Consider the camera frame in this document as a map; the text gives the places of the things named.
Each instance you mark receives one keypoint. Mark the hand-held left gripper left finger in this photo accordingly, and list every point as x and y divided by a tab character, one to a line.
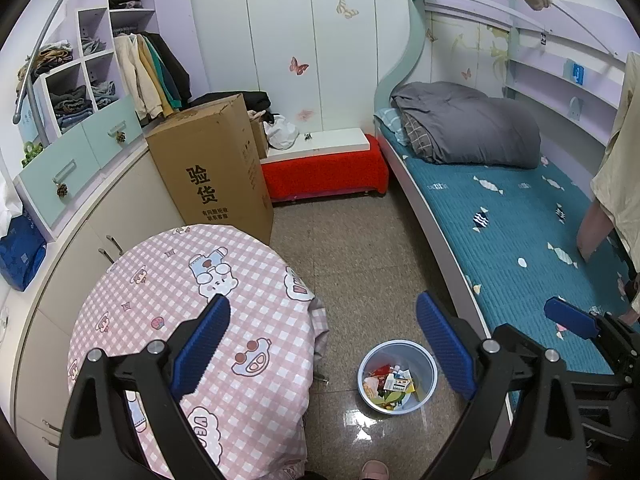
202	345

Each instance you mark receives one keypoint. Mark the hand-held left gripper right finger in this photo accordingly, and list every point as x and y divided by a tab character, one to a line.
445	345

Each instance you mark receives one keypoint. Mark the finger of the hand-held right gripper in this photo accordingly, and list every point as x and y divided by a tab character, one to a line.
570	317

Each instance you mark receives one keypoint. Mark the grey trash bin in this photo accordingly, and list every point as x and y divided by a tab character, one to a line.
425	360

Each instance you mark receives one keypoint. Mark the small white carton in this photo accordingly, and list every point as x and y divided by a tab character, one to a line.
398	384

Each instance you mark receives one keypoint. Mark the red snack bag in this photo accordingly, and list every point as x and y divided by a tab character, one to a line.
379	372

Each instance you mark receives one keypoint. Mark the round table, pink checked cloth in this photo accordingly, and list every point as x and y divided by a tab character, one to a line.
165	270

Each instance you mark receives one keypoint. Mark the person's pink leg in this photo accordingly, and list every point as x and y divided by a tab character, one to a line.
595	232

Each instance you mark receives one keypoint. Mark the person's pink slipper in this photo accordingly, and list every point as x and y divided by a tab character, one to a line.
375	471

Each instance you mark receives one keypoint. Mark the beige cabinet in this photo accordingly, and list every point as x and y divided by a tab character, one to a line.
75	260

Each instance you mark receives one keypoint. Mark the large cardboard box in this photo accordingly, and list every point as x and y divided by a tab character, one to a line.
210	160

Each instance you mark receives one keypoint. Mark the blue plastic pack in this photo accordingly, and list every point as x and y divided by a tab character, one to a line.
20	255

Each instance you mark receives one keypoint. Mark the red bench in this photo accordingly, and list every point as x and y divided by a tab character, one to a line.
320	175

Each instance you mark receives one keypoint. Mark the grey small holder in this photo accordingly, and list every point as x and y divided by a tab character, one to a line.
576	108

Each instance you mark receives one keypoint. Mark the grey quilt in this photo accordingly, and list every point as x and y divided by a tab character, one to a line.
475	125

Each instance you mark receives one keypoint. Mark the small cardboard box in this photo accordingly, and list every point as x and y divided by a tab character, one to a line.
260	137

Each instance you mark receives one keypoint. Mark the mint drawer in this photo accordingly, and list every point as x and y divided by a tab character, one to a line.
100	145
45	195

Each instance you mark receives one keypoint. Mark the crumpled white bag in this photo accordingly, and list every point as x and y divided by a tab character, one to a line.
280	132

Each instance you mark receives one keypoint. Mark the striped pillow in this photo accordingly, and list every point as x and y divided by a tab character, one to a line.
387	119

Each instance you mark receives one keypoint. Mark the white board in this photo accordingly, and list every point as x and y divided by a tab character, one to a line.
330	141

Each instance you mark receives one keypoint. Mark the white plastic bag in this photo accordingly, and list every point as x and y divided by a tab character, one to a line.
7	205

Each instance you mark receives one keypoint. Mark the blue white small box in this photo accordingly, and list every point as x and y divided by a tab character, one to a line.
575	71

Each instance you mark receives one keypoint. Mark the pale pink butterfly sticker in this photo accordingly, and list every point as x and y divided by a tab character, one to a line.
305	114

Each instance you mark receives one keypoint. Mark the green ornament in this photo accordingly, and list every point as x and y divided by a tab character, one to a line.
30	152

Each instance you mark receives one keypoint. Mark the yellow hanging garment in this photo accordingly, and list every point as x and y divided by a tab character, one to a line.
152	77

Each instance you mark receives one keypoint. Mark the dark folded clothes stack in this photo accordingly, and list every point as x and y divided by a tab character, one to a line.
72	105

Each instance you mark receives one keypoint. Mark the black hanging jacket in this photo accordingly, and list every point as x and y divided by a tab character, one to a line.
175	70

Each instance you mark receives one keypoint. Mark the cream hanging jacket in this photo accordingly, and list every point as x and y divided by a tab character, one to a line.
127	70

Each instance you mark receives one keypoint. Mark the grey curved pole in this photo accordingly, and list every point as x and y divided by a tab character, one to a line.
575	16

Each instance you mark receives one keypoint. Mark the lilac wardrobe shelf unit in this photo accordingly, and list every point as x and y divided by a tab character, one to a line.
197	35

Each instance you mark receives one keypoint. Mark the beige clothes pile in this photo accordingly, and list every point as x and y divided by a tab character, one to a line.
50	55

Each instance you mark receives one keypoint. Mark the red butterfly wall sticker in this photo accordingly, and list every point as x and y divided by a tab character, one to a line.
298	65

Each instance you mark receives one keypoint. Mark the mint white bed frame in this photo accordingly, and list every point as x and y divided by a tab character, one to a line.
415	35

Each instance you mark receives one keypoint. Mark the tan butterfly wall sticker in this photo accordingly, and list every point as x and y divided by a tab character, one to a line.
347	8

